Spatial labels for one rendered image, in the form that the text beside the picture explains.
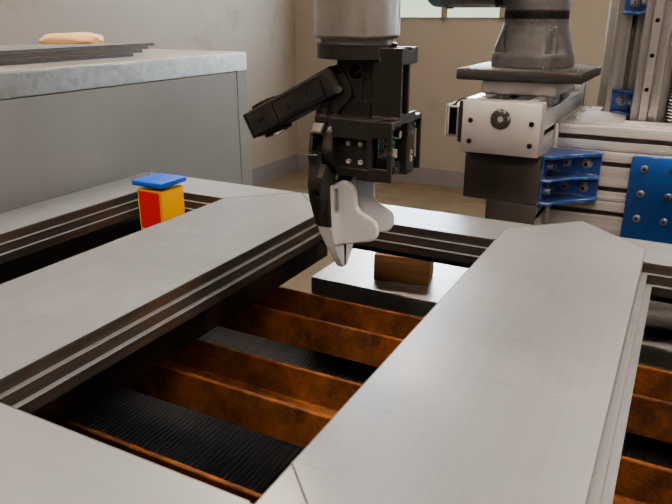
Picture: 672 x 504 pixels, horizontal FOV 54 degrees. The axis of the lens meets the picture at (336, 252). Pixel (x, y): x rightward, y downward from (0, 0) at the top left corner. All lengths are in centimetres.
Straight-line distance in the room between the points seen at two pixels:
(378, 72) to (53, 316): 39
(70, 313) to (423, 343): 35
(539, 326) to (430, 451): 23
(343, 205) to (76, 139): 70
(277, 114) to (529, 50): 72
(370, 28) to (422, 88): 404
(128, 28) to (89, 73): 250
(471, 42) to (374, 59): 391
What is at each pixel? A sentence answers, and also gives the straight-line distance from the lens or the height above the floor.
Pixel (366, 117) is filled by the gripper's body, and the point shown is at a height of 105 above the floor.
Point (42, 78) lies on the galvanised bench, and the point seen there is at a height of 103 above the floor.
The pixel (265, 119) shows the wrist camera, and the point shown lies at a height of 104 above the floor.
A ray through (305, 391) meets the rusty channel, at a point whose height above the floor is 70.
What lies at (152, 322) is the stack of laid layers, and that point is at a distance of 71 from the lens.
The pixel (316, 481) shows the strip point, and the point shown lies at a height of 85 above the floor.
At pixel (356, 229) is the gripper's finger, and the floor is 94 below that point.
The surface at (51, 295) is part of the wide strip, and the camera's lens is 76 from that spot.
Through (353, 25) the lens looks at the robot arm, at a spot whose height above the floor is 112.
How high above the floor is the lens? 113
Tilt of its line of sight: 20 degrees down
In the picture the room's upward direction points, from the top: straight up
